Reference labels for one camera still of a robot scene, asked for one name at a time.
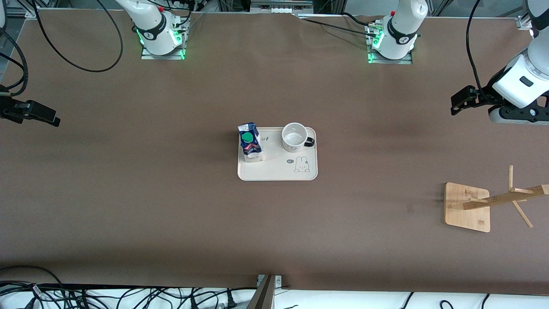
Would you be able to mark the metal table corner bracket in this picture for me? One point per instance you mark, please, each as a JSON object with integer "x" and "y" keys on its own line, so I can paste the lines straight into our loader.
{"x": 32, "y": 12}
{"x": 524, "y": 22}

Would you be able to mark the beige rabbit print tray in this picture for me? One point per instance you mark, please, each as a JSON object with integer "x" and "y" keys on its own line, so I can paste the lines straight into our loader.
{"x": 279, "y": 169}

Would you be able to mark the grey equipment box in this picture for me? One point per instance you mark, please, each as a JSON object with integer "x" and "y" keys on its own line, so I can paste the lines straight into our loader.
{"x": 281, "y": 5}

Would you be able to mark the wooden cup hanging rack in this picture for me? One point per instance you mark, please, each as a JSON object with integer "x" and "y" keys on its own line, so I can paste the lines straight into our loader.
{"x": 467, "y": 214}

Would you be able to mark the brown table cover sheet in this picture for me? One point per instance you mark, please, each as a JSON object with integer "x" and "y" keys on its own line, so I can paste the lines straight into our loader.
{"x": 171, "y": 214}

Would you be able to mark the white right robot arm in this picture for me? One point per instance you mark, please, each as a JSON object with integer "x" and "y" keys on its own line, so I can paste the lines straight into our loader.
{"x": 150, "y": 21}

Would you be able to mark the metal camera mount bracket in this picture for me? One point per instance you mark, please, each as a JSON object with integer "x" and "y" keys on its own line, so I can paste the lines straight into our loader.
{"x": 268, "y": 294}

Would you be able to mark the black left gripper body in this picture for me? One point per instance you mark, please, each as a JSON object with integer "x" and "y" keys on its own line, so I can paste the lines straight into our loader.
{"x": 484, "y": 95}

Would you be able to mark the blue white milk carton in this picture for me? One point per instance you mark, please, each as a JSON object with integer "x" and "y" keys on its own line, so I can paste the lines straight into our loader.
{"x": 251, "y": 146}

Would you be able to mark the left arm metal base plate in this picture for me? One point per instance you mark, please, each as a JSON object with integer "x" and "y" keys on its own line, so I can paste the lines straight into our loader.
{"x": 390, "y": 62}

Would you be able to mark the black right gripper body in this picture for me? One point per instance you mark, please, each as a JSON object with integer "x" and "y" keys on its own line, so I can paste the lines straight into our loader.
{"x": 6, "y": 104}

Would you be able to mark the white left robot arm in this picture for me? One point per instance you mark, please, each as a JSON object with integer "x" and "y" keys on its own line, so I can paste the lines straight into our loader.
{"x": 403, "y": 25}

